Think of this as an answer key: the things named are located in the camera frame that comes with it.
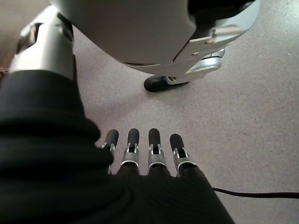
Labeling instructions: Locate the silver left robot leg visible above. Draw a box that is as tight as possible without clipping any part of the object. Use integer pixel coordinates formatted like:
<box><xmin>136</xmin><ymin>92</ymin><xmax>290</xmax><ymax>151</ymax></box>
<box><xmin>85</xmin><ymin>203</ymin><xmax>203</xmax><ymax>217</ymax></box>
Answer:
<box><xmin>50</xmin><ymin>0</ymin><xmax>261</xmax><ymax>81</ymax></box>

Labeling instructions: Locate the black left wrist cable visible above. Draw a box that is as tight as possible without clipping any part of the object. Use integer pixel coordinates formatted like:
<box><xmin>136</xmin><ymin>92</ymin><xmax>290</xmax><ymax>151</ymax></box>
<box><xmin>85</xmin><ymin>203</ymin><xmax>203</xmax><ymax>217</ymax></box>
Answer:
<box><xmin>211</xmin><ymin>186</ymin><xmax>299</xmax><ymax>199</ymax></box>

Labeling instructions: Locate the left robot hand black glove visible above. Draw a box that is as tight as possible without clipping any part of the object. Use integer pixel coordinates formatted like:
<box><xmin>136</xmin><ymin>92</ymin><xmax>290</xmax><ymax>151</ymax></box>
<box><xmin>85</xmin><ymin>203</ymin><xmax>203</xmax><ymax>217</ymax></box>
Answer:
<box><xmin>0</xmin><ymin>5</ymin><xmax>236</xmax><ymax>224</ymax></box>

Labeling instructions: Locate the black left robot foot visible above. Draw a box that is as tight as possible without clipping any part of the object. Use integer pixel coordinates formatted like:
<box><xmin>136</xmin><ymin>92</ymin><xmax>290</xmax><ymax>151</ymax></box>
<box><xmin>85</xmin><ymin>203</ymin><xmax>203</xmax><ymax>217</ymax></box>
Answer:
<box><xmin>144</xmin><ymin>74</ymin><xmax>191</xmax><ymax>93</ymax></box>

